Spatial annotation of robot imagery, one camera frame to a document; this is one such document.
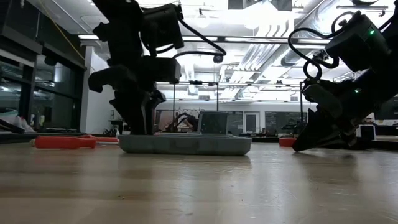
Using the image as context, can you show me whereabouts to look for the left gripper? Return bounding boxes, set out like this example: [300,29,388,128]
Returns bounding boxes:
[88,63,167,136]

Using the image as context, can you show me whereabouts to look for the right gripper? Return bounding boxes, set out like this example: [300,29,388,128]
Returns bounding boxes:
[292,70,398,152]

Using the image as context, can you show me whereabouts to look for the red handled tool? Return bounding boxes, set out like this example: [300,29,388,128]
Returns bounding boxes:
[81,134,120,144]

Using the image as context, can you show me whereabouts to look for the grey plastic tool case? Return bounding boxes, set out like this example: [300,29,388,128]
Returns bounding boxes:
[118,133,252,156]

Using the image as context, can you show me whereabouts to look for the red handled bit driver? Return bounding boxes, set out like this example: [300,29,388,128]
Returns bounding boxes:
[33,134,98,150]

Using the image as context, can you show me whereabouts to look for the white box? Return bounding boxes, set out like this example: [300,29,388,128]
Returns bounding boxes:
[356,124,377,141]

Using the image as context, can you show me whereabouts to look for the grey framed mesh panel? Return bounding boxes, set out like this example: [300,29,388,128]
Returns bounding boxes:
[198,111,230,135]

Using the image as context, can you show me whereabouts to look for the black monitor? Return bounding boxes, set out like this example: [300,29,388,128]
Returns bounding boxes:
[374,98,398,121]

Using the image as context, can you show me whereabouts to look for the white crumpled bag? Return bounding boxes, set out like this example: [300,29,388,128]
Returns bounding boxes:
[0,107,35,134]

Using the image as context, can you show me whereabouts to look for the black camera pole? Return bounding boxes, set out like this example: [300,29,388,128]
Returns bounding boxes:
[298,80,312,125]

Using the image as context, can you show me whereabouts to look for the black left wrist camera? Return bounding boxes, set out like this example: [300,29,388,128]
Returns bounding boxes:
[146,57,183,84]

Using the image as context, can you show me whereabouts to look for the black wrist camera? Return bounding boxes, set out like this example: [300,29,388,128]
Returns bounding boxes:
[146,57,183,84]
[303,77,341,90]

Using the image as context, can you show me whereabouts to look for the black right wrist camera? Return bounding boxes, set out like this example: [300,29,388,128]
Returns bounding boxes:
[303,77,341,90]

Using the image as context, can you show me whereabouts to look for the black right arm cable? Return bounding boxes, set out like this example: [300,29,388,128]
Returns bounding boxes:
[287,11,355,80]

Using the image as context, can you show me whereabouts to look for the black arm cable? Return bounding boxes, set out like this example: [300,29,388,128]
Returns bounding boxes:
[287,11,355,80]
[155,18,227,60]

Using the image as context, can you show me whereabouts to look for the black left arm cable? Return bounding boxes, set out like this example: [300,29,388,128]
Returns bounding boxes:
[155,18,227,60]

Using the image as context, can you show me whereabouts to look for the black aluminium table frame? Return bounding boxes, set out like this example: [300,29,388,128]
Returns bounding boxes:
[0,131,398,151]

